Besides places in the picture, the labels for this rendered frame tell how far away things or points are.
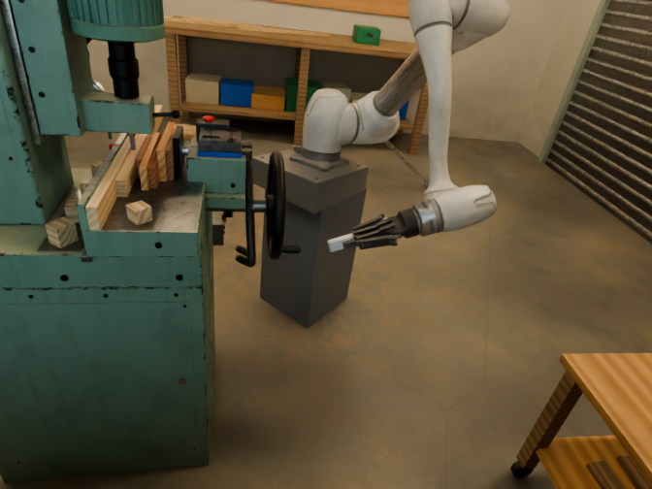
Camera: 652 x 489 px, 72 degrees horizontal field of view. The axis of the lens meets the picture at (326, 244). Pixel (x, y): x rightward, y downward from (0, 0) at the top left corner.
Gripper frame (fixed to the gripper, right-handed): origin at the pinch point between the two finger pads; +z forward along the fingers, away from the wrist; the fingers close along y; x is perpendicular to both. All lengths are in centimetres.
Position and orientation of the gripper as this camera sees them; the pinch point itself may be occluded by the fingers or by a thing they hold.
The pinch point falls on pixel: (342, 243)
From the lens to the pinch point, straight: 117.4
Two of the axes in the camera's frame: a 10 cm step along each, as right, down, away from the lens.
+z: -9.6, 2.8, -0.1
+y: 1.6, 5.4, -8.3
